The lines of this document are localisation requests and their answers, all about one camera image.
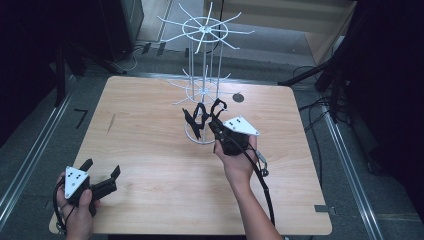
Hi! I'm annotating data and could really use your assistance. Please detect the white floor cable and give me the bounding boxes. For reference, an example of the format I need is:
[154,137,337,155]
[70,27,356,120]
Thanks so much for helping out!
[111,44,144,73]

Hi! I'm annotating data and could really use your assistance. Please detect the metal carabiner clip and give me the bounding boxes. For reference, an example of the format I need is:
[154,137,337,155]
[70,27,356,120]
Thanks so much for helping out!
[255,150,270,178]

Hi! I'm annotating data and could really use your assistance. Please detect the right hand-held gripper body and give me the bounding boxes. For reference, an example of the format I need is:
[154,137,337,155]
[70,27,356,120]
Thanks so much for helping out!
[215,115,261,157]

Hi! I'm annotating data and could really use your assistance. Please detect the black floor cables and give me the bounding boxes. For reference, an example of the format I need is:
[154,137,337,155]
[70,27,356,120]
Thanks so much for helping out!
[293,64,351,188]

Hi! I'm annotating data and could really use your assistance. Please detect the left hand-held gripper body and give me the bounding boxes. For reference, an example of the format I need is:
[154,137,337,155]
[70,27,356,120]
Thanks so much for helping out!
[63,165,99,217]

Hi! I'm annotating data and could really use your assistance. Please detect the light wooden furniture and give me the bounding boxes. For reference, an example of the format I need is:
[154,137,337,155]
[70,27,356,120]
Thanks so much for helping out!
[203,0,358,66]

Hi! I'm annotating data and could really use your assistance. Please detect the dark cabinet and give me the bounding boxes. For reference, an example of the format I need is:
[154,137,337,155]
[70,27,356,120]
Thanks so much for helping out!
[99,0,145,63]

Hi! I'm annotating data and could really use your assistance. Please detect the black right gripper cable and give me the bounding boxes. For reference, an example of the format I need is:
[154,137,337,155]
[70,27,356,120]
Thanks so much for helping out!
[229,134,278,228]

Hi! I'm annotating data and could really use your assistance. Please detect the metal floor rail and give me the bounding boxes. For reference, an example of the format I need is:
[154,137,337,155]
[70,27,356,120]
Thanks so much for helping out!
[0,74,78,222]
[321,111,384,240]

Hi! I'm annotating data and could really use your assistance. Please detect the black metal stand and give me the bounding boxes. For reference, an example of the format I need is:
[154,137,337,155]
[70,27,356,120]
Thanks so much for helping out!
[53,41,128,108]
[278,33,354,124]

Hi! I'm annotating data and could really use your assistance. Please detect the white wire display rack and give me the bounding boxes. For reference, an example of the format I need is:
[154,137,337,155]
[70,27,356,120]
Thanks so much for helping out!
[157,1,256,146]

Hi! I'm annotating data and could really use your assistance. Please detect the person's left hand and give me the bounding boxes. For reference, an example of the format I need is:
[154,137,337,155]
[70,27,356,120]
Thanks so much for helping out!
[54,171,102,240]

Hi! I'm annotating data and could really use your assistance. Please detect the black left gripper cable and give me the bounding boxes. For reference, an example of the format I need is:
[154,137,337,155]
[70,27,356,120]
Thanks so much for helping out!
[51,179,77,235]

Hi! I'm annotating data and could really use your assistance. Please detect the dark curtain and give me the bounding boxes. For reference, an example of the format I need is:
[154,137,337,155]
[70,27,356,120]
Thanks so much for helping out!
[343,0,424,214]
[0,0,101,149]

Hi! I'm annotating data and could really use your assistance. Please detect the person's right hand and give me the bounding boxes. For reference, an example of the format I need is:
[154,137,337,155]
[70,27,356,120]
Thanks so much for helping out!
[213,134,260,188]

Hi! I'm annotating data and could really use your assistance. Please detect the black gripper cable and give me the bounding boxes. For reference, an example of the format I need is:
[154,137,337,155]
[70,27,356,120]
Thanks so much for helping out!
[229,134,278,228]
[51,179,77,235]

